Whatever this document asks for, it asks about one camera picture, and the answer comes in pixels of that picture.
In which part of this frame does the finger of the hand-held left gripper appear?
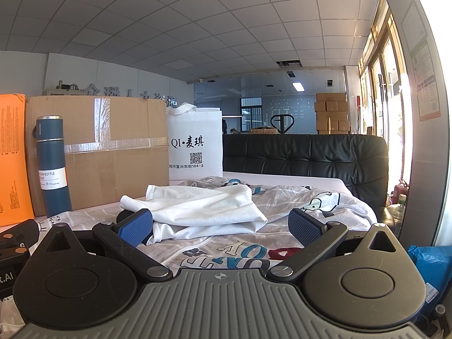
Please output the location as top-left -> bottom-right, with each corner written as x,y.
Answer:
0,219 -> 40,252

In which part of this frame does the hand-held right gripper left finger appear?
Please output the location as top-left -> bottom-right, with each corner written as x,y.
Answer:
37,209 -> 173,284

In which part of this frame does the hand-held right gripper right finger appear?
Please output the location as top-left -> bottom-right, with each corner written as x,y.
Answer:
266,208 -> 407,284

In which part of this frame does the white garment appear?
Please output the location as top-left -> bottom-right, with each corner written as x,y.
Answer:
119,184 -> 268,246

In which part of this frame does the large taped cardboard box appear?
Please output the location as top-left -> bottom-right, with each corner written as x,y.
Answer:
24,95 -> 171,217

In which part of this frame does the grey printed blanket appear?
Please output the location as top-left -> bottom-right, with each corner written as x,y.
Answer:
0,176 -> 378,329

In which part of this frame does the dark blue vacuum bottle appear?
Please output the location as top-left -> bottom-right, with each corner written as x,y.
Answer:
33,115 -> 73,218

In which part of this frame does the orange box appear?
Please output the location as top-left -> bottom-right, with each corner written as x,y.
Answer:
0,93 -> 35,227

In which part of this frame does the clear water jug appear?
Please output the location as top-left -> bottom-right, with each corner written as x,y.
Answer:
386,194 -> 407,228

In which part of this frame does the pallet jack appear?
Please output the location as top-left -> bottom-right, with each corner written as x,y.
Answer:
270,114 -> 296,135

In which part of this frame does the white printed tote bag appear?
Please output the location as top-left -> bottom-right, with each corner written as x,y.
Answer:
166,102 -> 224,181

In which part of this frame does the stack of cardboard boxes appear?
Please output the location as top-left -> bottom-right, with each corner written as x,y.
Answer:
314,92 -> 352,135

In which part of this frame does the blue plastic bag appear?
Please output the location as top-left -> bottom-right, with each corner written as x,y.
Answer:
407,245 -> 452,304

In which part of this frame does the grey cabinet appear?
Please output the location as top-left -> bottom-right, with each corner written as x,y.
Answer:
45,79 -> 89,97

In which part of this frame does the wall poster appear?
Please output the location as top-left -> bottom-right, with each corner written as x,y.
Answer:
410,0 -> 442,123

